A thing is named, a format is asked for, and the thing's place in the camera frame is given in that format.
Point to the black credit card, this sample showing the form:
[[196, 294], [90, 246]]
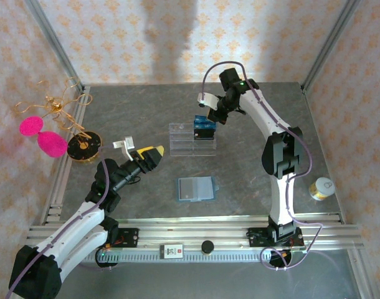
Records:
[[205, 134]]

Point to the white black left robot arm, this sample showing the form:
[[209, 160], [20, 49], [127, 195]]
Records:
[[81, 215]]

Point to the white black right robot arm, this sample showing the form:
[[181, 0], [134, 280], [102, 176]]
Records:
[[280, 199]]

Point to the clear acrylic tiered card stand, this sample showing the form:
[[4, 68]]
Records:
[[180, 146]]

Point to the dark blue credit card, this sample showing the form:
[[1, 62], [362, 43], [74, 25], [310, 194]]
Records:
[[201, 119]]

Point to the blue VIP credit card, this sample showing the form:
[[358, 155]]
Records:
[[205, 126]]

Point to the pink fuzzy oval pad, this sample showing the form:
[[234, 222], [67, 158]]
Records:
[[53, 144]]

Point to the white number tag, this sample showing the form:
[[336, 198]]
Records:
[[172, 251]]

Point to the pink fuzzy round pad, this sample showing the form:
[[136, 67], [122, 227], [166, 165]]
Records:
[[31, 126]]

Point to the black round knob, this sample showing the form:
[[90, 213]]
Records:
[[207, 246]]

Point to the gold tin can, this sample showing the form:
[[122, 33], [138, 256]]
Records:
[[321, 188]]

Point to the aluminium side rail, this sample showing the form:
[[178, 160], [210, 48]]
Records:
[[63, 168]]

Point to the aluminium double rail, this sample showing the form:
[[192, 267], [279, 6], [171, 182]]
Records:
[[193, 230]]

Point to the aluminium corner post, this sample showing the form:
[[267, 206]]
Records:
[[330, 37], [53, 43]]

